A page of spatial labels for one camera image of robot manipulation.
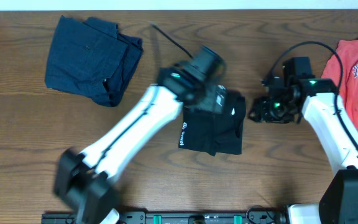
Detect black t-shirt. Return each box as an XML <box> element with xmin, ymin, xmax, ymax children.
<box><xmin>178</xmin><ymin>90</ymin><xmax>246</xmax><ymax>156</ymax></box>

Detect folded navy blue trousers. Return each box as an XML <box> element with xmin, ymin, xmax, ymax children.
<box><xmin>45</xmin><ymin>16</ymin><xmax>143</xmax><ymax>107</ymax></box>

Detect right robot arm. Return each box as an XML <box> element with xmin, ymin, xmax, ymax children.
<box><xmin>249</xmin><ymin>77</ymin><xmax>358</xmax><ymax>223</ymax></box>

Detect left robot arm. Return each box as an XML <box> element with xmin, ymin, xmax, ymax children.
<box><xmin>53</xmin><ymin>65</ymin><xmax>225</xmax><ymax>223</ymax></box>

